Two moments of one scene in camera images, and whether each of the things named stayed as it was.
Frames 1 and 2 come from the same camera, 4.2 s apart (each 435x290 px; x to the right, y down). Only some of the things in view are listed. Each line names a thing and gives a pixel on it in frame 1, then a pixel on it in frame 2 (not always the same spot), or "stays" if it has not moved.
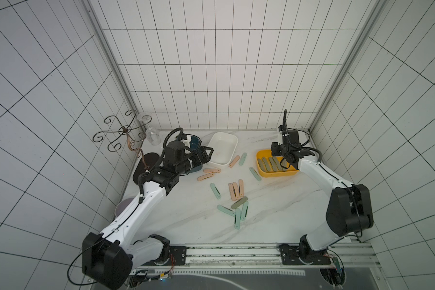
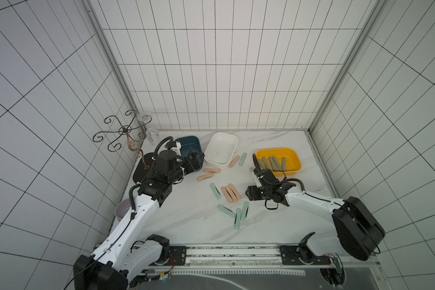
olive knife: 273,164 stays
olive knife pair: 284,164 stays
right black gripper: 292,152 → 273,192
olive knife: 266,164 stays
